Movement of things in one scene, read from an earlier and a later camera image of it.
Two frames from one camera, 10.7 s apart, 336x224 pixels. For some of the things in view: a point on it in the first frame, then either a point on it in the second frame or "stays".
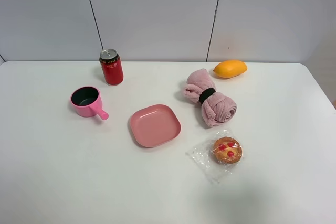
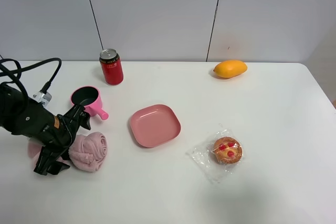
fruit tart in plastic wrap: [216, 158] stays
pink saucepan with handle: [87, 102] stays
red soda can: [111, 62] stays
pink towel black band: [217, 108] to [87, 152]
